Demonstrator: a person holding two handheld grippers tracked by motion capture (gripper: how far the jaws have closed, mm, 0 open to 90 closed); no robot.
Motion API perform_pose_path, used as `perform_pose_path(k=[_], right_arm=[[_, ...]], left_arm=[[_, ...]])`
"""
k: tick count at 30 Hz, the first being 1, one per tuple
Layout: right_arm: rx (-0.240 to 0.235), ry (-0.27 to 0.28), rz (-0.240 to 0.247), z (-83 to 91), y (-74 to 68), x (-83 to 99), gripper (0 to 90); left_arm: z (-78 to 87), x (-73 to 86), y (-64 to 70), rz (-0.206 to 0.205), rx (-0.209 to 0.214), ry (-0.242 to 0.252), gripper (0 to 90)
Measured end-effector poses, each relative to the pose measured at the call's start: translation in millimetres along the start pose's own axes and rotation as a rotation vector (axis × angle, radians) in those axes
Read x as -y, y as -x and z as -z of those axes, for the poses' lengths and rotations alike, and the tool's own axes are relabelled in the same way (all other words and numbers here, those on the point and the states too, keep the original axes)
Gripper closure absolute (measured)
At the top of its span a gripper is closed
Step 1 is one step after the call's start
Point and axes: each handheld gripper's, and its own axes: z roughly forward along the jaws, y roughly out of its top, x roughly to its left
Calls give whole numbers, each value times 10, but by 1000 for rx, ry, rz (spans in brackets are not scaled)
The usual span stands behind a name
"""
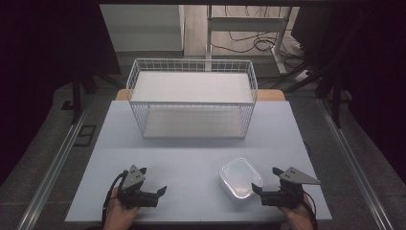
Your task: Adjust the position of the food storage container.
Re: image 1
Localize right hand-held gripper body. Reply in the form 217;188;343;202
259;166;322;209

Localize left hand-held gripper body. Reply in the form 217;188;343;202
116;164;160;210

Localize white plastic lidded container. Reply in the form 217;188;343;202
218;156;265;204

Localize white wire basket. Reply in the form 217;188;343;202
125;57;259;140

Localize person's right hand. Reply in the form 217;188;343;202
278;194;316;230

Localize person's left hand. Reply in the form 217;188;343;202
102;187;142;230

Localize wooden table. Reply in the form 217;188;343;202
114;88;287;103

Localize black metal stand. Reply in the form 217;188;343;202
282;56;353;129
59;62;123;127

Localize white power strip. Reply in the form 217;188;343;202
293;69;311;82

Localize white cabinet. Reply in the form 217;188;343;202
99;4;187;54

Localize dark curtain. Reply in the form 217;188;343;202
290;0;406;177
0;0;122;187

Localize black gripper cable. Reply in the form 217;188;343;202
300;189;320;230
101;170;129;229

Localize black floor bracket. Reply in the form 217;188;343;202
73;124;98;149

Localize aluminium floor rail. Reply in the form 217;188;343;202
14;95;94;230
316;98;396;230

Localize black floor cables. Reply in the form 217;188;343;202
210;4;308;71

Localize white metal desk frame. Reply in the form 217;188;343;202
205;4;294;77

